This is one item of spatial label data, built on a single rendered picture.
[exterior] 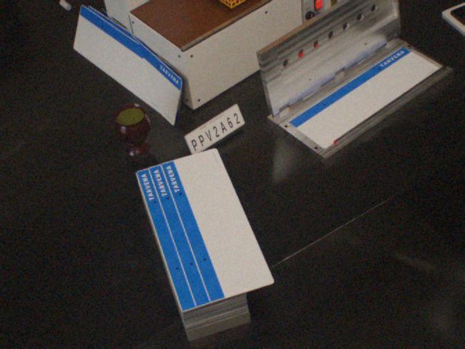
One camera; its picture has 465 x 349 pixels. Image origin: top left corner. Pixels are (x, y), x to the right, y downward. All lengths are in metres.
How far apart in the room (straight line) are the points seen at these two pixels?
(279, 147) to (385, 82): 0.33
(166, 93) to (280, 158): 0.34
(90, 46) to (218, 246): 0.87
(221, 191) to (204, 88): 0.40
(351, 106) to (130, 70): 0.58
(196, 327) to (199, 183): 0.33
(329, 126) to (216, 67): 0.32
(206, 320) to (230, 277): 0.10
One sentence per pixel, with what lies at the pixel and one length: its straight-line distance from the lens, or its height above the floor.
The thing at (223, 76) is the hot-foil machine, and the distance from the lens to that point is 2.25.
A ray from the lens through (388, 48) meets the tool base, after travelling 2.36.
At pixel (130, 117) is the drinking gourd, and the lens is 2.12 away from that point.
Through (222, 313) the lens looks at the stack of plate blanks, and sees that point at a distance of 1.77.
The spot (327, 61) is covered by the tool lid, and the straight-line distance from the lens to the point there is 2.21.
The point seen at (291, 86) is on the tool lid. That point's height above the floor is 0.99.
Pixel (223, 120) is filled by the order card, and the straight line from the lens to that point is 2.14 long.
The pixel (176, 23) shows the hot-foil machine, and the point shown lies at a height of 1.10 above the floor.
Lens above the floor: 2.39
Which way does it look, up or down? 46 degrees down
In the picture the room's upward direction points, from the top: 8 degrees counter-clockwise
